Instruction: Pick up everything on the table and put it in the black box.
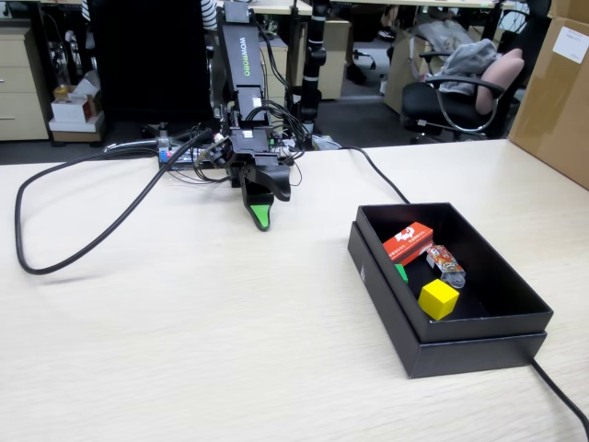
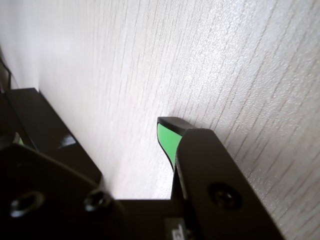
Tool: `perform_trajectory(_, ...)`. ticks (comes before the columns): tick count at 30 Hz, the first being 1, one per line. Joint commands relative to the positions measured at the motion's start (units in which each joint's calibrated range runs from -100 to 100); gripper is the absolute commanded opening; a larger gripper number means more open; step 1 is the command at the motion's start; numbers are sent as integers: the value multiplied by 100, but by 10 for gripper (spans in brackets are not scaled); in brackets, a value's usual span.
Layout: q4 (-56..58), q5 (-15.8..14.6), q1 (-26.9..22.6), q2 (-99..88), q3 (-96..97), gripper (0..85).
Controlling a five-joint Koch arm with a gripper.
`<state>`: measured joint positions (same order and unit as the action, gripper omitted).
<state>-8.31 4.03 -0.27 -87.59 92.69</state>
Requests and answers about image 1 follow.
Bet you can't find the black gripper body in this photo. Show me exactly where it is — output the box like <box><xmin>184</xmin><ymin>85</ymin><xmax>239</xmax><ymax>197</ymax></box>
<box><xmin>228</xmin><ymin>127</ymin><xmax>280</xmax><ymax>183</ymax></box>

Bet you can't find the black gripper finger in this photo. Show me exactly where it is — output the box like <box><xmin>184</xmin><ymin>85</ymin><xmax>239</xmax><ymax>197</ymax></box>
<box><xmin>252</xmin><ymin>155</ymin><xmax>294</xmax><ymax>203</ymax></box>
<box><xmin>241</xmin><ymin>177</ymin><xmax>276</xmax><ymax>232</ymax></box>

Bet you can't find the orange printed carton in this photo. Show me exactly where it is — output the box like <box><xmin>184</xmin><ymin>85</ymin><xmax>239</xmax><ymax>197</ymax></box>
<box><xmin>382</xmin><ymin>220</ymin><xmax>434</xmax><ymax>268</ymax></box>

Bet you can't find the yellow wooden cube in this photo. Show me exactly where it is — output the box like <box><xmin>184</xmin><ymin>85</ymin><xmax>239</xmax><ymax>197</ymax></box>
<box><xmin>417</xmin><ymin>278</ymin><xmax>460</xmax><ymax>321</ymax></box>

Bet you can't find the flat white box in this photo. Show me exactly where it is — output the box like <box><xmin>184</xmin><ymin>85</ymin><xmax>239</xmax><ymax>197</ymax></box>
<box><xmin>48</xmin><ymin>112</ymin><xmax>106</xmax><ymax>144</ymax></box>

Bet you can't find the white cardboard box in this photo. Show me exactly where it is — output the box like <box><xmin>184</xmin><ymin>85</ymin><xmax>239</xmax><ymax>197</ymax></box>
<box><xmin>49</xmin><ymin>68</ymin><xmax>105</xmax><ymax>124</ymax></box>

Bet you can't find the black cardboard box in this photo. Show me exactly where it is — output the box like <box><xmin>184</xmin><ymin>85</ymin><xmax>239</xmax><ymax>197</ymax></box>
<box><xmin>355</xmin><ymin>201</ymin><xmax>555</xmax><ymax>344</ymax></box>

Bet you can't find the black open box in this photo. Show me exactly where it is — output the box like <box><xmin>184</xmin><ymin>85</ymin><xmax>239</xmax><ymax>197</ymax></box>
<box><xmin>347</xmin><ymin>220</ymin><xmax>549</xmax><ymax>380</ymax></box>

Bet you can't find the large brown cardboard box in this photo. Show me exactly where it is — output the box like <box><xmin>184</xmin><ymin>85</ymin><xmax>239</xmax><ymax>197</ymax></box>
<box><xmin>508</xmin><ymin>16</ymin><xmax>589</xmax><ymax>191</ymax></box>

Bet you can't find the black plate with circuit boards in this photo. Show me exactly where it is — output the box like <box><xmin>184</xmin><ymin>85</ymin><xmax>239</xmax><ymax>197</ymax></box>
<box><xmin>156</xmin><ymin>143</ymin><xmax>305</xmax><ymax>172</ymax></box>

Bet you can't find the silver monitor stand base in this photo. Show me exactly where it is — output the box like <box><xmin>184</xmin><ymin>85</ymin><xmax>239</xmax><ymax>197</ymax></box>
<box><xmin>100</xmin><ymin>135</ymin><xmax>162</xmax><ymax>158</ymax></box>

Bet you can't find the black monitor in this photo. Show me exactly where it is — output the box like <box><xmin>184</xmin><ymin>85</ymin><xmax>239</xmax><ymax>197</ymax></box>
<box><xmin>87</xmin><ymin>0</ymin><xmax>213</xmax><ymax>123</ymax></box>

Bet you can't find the black pole with white rings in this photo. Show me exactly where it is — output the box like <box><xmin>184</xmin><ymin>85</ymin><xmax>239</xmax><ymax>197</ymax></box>
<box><xmin>294</xmin><ymin>0</ymin><xmax>329</xmax><ymax>134</ymax></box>

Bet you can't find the small snack packet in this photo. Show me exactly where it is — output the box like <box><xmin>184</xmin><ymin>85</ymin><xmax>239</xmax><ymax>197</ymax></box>
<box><xmin>425</xmin><ymin>243</ymin><xmax>467</xmax><ymax>290</ymax></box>

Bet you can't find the black office chair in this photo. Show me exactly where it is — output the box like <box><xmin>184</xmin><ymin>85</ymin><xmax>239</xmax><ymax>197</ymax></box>
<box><xmin>402</xmin><ymin>48</ymin><xmax>528</xmax><ymax>139</ymax></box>

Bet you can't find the grey cloth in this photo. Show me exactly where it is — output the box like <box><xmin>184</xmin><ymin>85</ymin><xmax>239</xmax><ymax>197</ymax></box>
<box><xmin>436</xmin><ymin>39</ymin><xmax>501</xmax><ymax>91</ymax></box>

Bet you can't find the pink cushion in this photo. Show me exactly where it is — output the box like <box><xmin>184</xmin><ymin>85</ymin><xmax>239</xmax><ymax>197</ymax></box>
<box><xmin>476</xmin><ymin>48</ymin><xmax>525</xmax><ymax>116</ymax></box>

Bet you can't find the white shipping label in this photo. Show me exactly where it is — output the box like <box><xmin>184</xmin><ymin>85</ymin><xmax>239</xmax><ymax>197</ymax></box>
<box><xmin>551</xmin><ymin>26</ymin><xmax>589</xmax><ymax>64</ymax></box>

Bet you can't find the wrist camera with circuit board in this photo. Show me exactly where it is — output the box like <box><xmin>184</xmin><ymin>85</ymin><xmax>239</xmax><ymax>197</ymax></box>
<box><xmin>196</xmin><ymin>136</ymin><xmax>234</xmax><ymax>169</ymax></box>

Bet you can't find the black servo wire bundle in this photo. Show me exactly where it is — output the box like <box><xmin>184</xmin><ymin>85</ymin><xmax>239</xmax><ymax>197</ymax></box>
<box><xmin>248</xmin><ymin>103</ymin><xmax>314</xmax><ymax>153</ymax></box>

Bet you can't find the thick black sleeved cable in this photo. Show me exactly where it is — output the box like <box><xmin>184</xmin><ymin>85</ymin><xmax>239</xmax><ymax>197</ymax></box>
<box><xmin>13</xmin><ymin>128</ymin><xmax>215</xmax><ymax>276</ymax></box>

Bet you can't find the thin black power cable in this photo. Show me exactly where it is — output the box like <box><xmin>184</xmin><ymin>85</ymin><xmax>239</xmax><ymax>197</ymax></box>
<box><xmin>338</xmin><ymin>145</ymin><xmax>589</xmax><ymax>429</ymax></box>

